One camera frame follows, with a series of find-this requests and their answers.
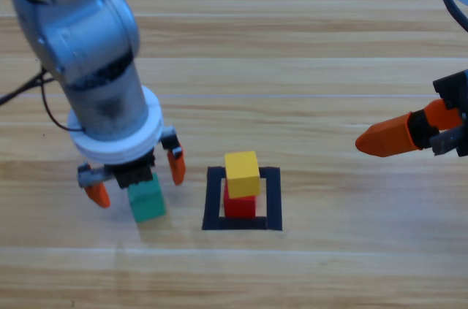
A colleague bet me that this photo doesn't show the yellow cube block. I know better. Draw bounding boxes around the yellow cube block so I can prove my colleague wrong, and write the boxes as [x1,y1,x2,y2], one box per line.
[224,150,261,199]

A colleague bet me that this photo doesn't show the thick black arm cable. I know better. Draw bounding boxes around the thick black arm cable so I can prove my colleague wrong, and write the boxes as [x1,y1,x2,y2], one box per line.
[0,67,56,106]

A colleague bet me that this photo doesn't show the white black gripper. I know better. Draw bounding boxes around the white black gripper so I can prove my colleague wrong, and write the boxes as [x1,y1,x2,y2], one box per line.
[355,69,468,159]
[68,84,186,210]

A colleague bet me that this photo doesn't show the red cube block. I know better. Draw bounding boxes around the red cube block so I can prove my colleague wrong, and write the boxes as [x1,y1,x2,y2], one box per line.
[222,180,257,219]

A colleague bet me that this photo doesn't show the black tape square outline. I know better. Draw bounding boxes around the black tape square outline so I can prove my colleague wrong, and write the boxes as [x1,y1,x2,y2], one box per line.
[201,166,283,232]

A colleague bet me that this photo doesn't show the green cube block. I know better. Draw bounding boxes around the green cube block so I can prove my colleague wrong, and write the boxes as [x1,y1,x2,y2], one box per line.
[127,172,167,223]

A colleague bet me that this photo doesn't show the thin dark arm wire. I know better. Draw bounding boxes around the thin dark arm wire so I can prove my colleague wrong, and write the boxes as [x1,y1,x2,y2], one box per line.
[39,80,87,134]

